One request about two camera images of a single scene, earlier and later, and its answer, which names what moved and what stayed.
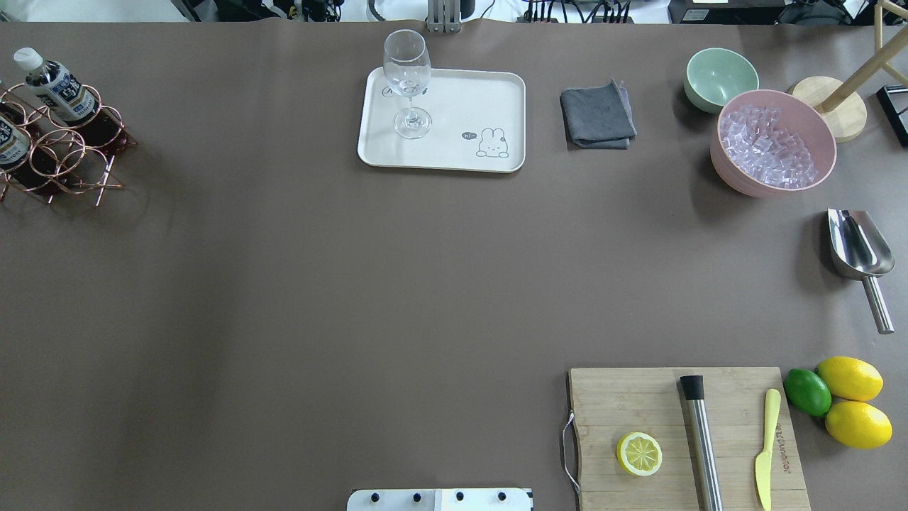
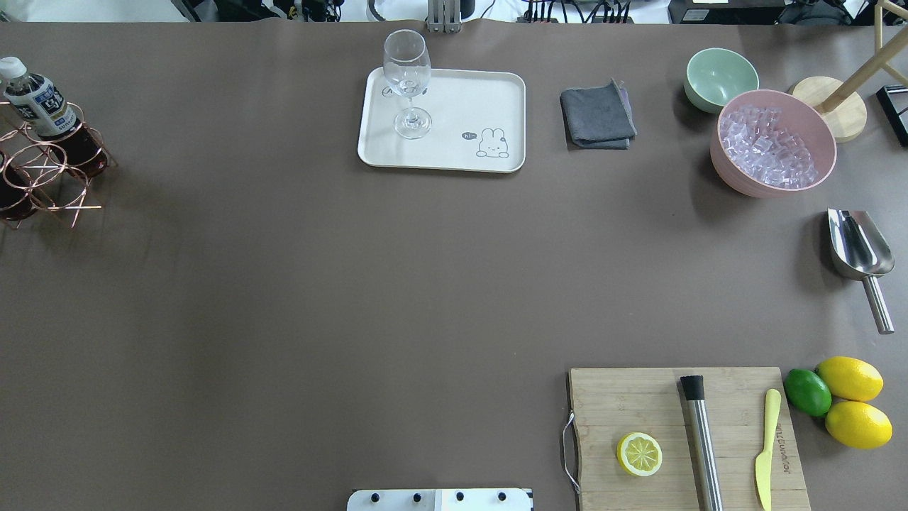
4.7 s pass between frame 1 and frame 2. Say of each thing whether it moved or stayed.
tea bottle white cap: moved
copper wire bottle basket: moved
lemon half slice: stayed
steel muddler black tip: stayed
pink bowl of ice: stayed
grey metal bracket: stayed
